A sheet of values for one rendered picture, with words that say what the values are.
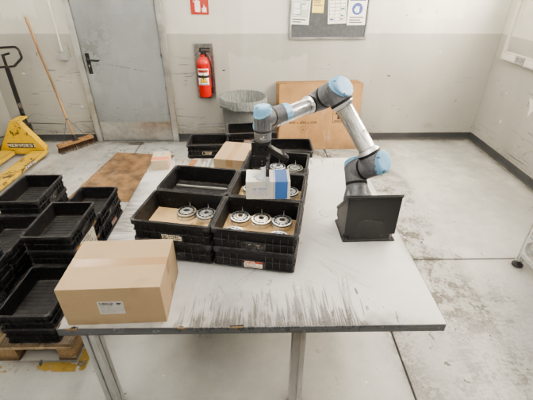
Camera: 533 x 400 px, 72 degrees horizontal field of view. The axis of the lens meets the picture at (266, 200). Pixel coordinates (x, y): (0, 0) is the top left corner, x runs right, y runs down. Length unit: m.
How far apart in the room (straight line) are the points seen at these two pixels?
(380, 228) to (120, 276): 1.28
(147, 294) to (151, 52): 3.70
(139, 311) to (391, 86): 4.21
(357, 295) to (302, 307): 0.26
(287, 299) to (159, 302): 0.55
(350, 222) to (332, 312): 0.52
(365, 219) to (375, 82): 3.23
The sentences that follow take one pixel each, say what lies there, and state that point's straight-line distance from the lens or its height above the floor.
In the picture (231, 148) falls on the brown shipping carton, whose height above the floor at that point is 0.86.
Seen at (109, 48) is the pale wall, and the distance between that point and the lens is 5.01.
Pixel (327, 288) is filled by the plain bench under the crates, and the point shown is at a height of 0.70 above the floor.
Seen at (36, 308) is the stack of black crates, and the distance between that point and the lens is 2.59.
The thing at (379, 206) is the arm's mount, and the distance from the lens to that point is 1.95.
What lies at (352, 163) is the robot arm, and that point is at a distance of 2.00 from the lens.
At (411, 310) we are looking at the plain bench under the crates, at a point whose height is 0.70.
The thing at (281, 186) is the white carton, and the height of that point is 1.11.
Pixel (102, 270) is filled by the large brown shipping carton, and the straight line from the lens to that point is 1.66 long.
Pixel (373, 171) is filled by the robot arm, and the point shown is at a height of 1.08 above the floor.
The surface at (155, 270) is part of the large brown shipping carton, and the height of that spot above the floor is 0.90.
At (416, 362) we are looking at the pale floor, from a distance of 2.49.
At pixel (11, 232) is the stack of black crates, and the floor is 0.38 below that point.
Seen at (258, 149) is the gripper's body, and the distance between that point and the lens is 1.62.
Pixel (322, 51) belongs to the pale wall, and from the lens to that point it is 4.78.
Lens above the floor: 1.93
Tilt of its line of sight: 32 degrees down
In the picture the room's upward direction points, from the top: straight up
